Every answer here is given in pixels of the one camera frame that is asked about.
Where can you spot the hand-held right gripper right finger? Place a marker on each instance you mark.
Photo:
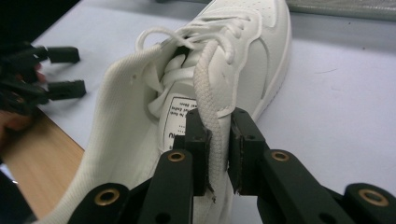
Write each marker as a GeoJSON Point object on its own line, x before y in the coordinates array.
{"type": "Point", "coordinates": [249, 161]}

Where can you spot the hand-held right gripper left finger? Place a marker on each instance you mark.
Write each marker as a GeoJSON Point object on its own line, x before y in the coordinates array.
{"type": "Point", "coordinates": [196, 155]}

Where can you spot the white lace-up sneaker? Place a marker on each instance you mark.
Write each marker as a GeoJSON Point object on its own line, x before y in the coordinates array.
{"type": "Point", "coordinates": [124, 109]}

